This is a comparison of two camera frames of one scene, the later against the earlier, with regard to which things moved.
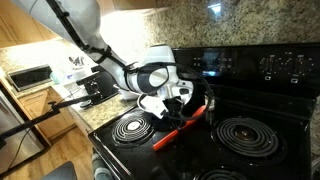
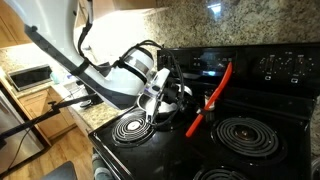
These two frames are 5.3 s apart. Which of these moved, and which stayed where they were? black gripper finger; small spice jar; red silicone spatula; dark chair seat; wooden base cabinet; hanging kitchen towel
Moved: black gripper finger; red silicone spatula
Stayed: hanging kitchen towel; wooden base cabinet; dark chair seat; small spice jar
